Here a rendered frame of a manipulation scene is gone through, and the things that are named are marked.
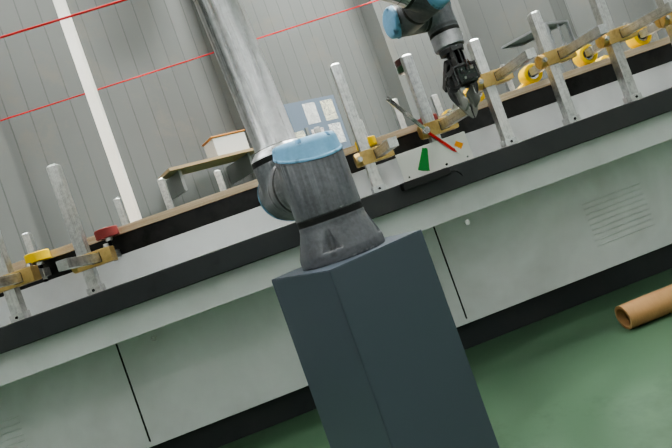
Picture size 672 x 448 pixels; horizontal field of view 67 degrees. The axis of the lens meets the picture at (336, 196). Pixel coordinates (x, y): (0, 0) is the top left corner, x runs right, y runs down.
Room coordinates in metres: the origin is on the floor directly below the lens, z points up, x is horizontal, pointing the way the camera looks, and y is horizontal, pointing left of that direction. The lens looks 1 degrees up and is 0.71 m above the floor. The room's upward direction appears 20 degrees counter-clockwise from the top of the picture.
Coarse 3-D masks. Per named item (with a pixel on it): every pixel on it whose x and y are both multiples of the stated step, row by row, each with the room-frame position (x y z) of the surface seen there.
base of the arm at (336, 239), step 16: (352, 208) 1.05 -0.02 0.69; (304, 224) 1.06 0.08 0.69; (320, 224) 1.04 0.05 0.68; (336, 224) 1.03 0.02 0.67; (352, 224) 1.04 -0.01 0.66; (368, 224) 1.06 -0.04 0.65; (304, 240) 1.06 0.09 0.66; (320, 240) 1.03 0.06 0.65; (336, 240) 1.02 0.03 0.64; (352, 240) 1.02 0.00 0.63; (368, 240) 1.03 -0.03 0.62; (384, 240) 1.09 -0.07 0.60; (304, 256) 1.06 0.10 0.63; (320, 256) 1.03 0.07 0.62; (336, 256) 1.02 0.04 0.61; (352, 256) 1.02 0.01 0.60
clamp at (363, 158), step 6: (366, 150) 1.74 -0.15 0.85; (372, 150) 1.75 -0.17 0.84; (354, 156) 1.75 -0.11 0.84; (360, 156) 1.74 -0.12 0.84; (366, 156) 1.74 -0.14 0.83; (372, 156) 1.75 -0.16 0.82; (384, 156) 1.75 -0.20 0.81; (390, 156) 1.76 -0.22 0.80; (360, 162) 1.74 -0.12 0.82; (366, 162) 1.74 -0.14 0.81; (372, 162) 1.75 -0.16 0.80
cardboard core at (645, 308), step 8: (664, 288) 1.70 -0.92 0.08; (648, 296) 1.68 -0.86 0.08; (656, 296) 1.67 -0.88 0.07; (664, 296) 1.67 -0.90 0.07; (624, 304) 1.68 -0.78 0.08; (632, 304) 1.67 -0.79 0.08; (640, 304) 1.66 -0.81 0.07; (648, 304) 1.66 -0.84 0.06; (656, 304) 1.66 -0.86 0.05; (664, 304) 1.66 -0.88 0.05; (616, 312) 1.71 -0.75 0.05; (624, 312) 1.72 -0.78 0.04; (632, 312) 1.65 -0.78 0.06; (640, 312) 1.65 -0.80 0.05; (648, 312) 1.65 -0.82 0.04; (656, 312) 1.66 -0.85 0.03; (664, 312) 1.66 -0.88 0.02; (624, 320) 1.71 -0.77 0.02; (632, 320) 1.65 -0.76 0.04; (640, 320) 1.65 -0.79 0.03; (648, 320) 1.66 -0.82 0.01
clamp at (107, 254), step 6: (108, 246) 1.66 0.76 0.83; (90, 252) 1.65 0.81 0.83; (96, 252) 1.66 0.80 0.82; (102, 252) 1.66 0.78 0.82; (108, 252) 1.66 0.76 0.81; (114, 252) 1.69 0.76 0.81; (102, 258) 1.66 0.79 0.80; (108, 258) 1.66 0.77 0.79; (114, 258) 1.68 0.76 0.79; (96, 264) 1.65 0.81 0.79; (102, 264) 1.68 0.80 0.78; (72, 270) 1.65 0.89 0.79; (78, 270) 1.65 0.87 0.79; (84, 270) 1.65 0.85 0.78
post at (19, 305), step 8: (0, 232) 1.67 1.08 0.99; (0, 240) 1.65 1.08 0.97; (0, 248) 1.64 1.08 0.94; (0, 256) 1.64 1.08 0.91; (8, 256) 1.67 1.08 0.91; (0, 264) 1.63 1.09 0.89; (8, 264) 1.65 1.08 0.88; (0, 272) 1.63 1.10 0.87; (8, 272) 1.64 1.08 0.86; (16, 288) 1.65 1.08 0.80; (8, 296) 1.63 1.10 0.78; (16, 296) 1.64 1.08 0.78; (8, 304) 1.63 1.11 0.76; (16, 304) 1.64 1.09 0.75; (24, 304) 1.66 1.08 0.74; (16, 312) 1.63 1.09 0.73
